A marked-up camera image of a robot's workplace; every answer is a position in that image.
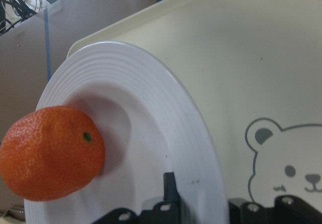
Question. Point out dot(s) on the white round plate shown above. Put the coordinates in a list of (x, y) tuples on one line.
[(150, 126)]

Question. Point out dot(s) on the orange fruit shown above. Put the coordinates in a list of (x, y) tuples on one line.
[(51, 153)]

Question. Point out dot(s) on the cream bear tray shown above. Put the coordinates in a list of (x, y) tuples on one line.
[(253, 68)]

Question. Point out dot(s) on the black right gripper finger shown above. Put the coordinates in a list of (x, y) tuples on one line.
[(172, 199)]

